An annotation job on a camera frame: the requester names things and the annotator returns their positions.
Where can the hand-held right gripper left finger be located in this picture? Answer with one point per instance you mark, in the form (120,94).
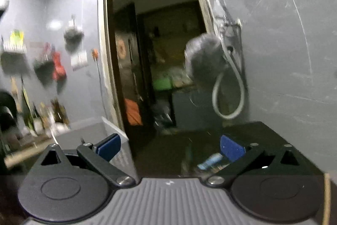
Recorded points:
(109,147)

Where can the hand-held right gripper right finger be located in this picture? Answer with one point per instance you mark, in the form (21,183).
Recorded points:
(231,148)

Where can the orange bag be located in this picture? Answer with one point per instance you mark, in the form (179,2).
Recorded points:
(133,111)

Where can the dark grey cabinet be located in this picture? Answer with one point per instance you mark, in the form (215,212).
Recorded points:
(194,109)

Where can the small condiment bottle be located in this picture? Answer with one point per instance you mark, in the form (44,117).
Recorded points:
(59,111)

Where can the dark plastic bag pile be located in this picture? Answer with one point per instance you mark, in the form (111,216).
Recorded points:
(163,114)

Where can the dark wooden door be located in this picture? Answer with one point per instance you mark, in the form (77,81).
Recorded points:
(126,69)

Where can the kitchen counter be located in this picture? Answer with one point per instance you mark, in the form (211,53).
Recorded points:
(29,148)

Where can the green box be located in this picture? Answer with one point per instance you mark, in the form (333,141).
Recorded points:
(162,84)

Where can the yellow green hanging cloth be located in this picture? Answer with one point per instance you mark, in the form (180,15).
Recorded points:
(26,109)

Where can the clear plastic bag on tap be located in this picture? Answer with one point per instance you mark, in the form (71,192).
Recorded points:
(208,59)

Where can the red plastic bag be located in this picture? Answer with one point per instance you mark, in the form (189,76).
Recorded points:
(58,66)

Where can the round sunflower ornament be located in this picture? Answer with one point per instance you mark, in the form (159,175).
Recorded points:
(120,48)

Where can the black wok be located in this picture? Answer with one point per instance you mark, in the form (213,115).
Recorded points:
(6,109)

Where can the hanging wooden paddle board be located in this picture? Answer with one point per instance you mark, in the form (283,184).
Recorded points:
(13,88)

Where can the hanging dark mesh bag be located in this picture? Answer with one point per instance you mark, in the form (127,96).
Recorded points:
(73,35)

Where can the wooden storage shelf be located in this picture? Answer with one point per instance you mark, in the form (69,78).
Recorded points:
(168,35)

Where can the yellow green packet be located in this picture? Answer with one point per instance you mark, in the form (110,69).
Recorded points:
(16,36)

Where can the clear plastic bag on hook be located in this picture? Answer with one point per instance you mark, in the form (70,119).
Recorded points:
(217,3)

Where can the door frame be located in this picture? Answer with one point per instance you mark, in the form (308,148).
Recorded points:
(104,56)

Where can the white wall switch plate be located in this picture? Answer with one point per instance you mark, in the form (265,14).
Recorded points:
(79,60)

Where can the orange wall hook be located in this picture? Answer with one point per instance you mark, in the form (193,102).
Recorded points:
(94,53)

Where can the metal wall tap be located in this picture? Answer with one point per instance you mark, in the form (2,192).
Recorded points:
(227,22)

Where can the white wall rack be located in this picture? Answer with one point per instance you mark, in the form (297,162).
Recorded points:
(14,48)

